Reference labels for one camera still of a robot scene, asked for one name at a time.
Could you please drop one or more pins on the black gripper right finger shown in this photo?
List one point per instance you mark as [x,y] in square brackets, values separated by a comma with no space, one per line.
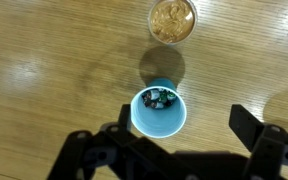
[265,150]

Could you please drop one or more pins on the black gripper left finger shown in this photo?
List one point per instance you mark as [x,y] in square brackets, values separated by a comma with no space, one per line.
[124,146]

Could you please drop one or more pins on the blue plastic cup with candies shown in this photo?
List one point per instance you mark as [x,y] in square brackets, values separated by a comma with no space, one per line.
[157,121]

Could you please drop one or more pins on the brown and white wrapped candy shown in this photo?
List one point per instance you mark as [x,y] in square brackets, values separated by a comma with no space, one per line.
[157,105]

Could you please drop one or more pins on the green wrapped candy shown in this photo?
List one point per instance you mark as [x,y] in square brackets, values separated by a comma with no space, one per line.
[164,97]

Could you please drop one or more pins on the small white wrapped candy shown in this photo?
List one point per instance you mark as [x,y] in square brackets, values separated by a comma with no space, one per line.
[172,96]

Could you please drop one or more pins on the open peanut butter jar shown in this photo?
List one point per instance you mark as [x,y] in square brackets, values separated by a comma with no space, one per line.
[172,20]

